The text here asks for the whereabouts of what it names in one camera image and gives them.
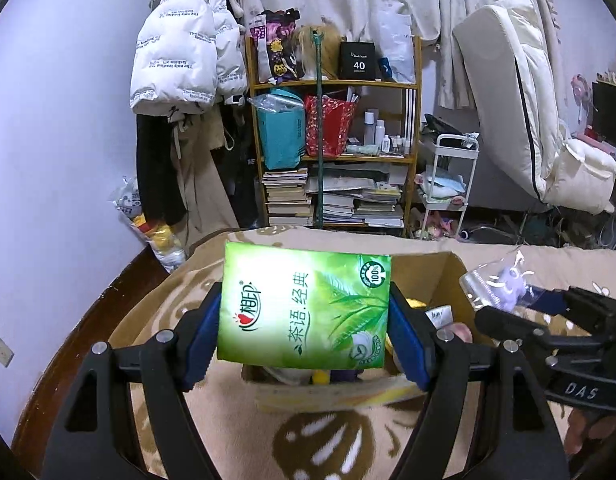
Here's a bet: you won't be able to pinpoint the white puffer jacket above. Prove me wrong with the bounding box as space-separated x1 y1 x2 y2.
130 0 247 120

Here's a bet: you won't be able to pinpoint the white rolling cart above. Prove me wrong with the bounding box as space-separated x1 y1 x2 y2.
415 132 480 240

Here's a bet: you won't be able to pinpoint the yellow plush toy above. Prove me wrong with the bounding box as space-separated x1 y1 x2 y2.
407 298 427 309

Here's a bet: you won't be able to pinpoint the leaning cream mattress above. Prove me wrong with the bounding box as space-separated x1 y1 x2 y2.
453 0 576 206

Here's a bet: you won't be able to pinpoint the open cardboard box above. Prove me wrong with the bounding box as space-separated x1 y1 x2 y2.
242 252 490 413

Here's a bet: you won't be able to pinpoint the wooden shelf unit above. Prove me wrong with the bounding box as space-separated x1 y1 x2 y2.
243 34 424 239

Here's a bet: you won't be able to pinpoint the teal bag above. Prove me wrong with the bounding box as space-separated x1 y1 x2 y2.
248 89 306 170

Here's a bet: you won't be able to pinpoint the clear bag with purple toy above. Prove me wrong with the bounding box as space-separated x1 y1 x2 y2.
459 249 539 315

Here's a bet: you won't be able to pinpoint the beige hanging trousers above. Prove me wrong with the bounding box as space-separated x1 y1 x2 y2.
171 105 238 256

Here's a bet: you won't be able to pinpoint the red patterned bag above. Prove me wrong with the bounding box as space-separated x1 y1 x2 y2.
305 96 357 158

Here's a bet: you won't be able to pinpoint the person's right hand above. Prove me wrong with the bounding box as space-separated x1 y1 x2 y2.
563 408 616 458

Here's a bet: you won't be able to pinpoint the black hanging garment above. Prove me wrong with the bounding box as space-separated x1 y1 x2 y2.
136 115 186 226

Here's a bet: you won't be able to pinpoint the stack of books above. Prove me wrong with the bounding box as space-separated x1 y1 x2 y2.
262 167 314 226

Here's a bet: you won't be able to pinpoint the green pole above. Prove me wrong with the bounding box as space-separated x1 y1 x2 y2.
312 29 324 229

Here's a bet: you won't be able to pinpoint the purple haired plush doll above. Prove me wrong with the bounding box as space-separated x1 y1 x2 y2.
330 370 362 385

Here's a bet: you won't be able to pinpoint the black box marked 40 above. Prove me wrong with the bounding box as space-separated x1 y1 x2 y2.
338 41 376 80

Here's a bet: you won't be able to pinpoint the upper wall socket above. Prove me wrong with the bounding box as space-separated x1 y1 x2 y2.
0 338 14 367

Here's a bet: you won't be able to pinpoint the beige patterned carpet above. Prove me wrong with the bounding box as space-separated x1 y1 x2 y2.
107 224 616 480

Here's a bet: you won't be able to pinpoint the plastic bag with toys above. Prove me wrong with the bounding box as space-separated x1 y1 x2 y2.
110 177 186 273

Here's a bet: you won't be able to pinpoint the white fluffy pompom keychain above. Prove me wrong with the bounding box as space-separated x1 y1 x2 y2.
264 366 331 387

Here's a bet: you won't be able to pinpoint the green tissue pack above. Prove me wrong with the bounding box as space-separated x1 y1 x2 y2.
217 242 392 370

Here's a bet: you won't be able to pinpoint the pink swirl roll plush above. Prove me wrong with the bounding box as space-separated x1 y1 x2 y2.
447 322 474 344

